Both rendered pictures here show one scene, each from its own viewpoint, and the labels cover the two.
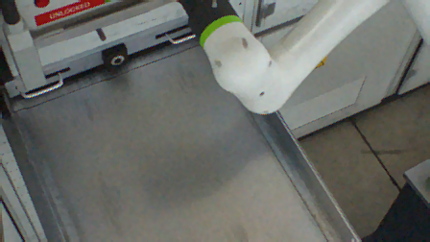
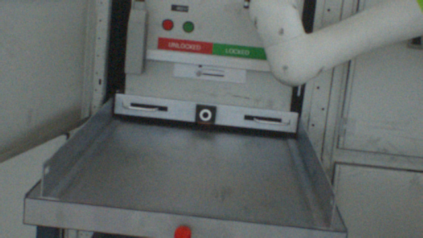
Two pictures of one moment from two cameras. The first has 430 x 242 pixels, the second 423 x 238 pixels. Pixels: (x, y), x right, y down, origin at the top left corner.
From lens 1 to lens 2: 1.36 m
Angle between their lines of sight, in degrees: 52
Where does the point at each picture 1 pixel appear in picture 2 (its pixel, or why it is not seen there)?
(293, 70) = (318, 39)
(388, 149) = not seen: outside the picture
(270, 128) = (305, 170)
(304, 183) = (312, 192)
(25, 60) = (133, 35)
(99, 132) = (160, 139)
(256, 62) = not seen: outside the picture
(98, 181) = (136, 148)
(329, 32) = (358, 22)
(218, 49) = not seen: outside the picture
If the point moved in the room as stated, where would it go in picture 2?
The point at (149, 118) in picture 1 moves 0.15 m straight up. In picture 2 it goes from (205, 145) to (211, 90)
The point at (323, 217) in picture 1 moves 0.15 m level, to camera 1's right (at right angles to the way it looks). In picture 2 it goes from (316, 205) to (386, 225)
